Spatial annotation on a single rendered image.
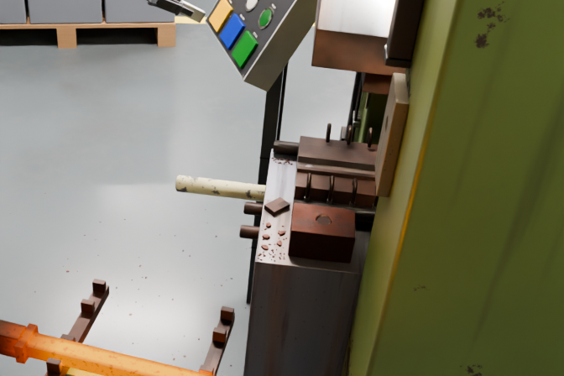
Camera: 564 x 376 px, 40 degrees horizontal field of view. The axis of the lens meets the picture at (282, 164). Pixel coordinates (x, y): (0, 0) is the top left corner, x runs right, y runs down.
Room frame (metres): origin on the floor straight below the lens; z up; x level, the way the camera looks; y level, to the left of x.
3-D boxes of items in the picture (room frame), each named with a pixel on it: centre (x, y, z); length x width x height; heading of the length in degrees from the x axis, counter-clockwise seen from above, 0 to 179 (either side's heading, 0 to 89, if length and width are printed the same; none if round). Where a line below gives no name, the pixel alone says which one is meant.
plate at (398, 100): (1.00, -0.16, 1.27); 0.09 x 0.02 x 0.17; 0
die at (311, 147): (1.32, -0.24, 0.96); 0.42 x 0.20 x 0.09; 90
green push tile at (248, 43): (1.74, 0.12, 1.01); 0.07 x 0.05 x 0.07; 25
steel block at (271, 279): (1.26, -0.25, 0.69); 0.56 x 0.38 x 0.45; 90
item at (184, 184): (1.66, 0.06, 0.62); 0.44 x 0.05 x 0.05; 90
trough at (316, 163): (1.29, -0.24, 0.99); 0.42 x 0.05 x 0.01; 90
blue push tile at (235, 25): (1.83, 0.16, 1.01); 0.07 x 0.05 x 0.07; 25
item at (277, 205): (1.24, 0.00, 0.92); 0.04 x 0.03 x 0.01; 137
